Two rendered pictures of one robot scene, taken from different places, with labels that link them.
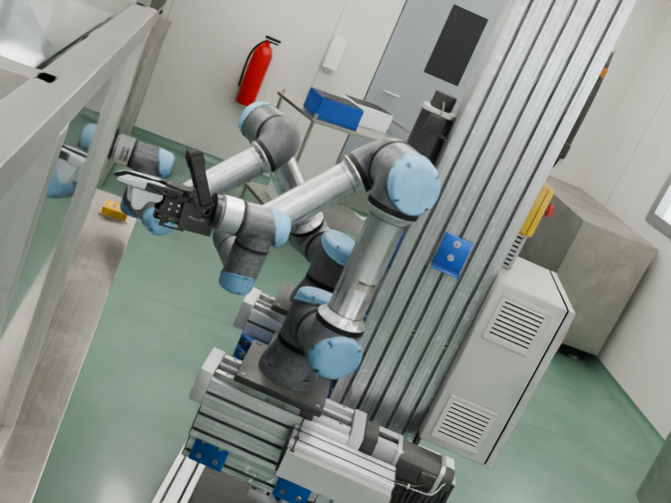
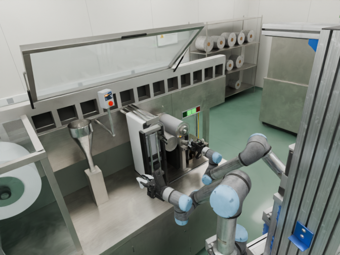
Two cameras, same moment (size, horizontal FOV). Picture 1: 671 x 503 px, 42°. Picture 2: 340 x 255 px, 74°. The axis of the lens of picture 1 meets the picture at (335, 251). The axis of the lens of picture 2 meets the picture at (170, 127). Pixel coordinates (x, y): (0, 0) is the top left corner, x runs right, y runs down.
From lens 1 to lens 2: 154 cm
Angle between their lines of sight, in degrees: 63
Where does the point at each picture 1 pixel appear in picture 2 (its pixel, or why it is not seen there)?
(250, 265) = (176, 215)
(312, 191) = (210, 188)
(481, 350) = not seen: outside the picture
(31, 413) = (97, 247)
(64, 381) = (119, 238)
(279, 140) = (246, 154)
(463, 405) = not seen: outside the picture
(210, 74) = not seen: outside the picture
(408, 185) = (216, 202)
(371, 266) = (220, 232)
